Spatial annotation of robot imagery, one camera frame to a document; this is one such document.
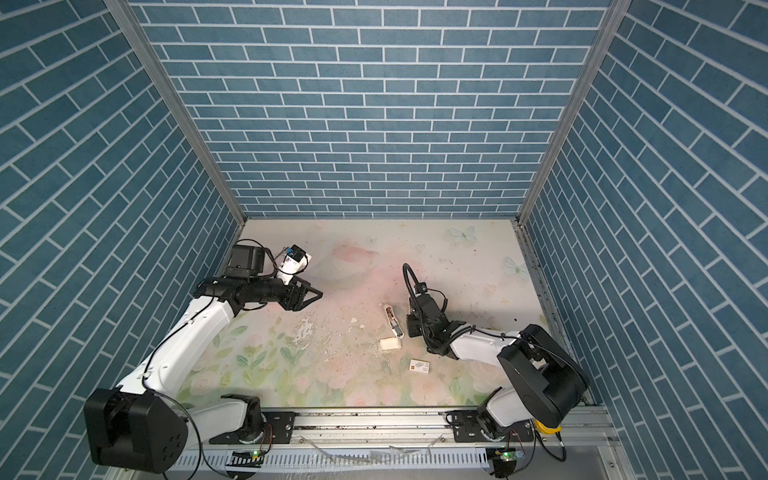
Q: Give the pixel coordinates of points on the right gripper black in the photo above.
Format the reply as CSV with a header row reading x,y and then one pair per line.
x,y
411,320

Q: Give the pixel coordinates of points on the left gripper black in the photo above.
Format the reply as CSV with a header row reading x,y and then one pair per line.
x,y
297,303

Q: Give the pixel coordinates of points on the pink stapler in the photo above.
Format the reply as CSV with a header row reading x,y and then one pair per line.
x,y
393,321

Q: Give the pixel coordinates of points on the white staple box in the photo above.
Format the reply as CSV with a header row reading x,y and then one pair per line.
x,y
419,366

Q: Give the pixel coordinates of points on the staple box tray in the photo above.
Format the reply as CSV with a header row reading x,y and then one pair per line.
x,y
390,344

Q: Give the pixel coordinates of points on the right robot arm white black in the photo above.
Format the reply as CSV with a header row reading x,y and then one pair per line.
x,y
545,382

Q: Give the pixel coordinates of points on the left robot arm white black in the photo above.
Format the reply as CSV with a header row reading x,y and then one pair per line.
x,y
140,424

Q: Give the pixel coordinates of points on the yellow tape measure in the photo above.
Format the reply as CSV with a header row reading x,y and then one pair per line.
x,y
545,430

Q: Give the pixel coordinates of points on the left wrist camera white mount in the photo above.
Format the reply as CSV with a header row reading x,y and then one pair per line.
x,y
294,261

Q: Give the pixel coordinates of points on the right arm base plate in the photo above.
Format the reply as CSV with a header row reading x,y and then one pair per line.
x,y
470,426

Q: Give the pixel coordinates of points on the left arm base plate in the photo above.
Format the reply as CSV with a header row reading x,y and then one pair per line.
x,y
273,428

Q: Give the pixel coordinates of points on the white slotted cable duct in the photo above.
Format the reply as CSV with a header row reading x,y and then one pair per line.
x,y
312,460

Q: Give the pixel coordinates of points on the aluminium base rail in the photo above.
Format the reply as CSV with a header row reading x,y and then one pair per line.
x,y
405,427

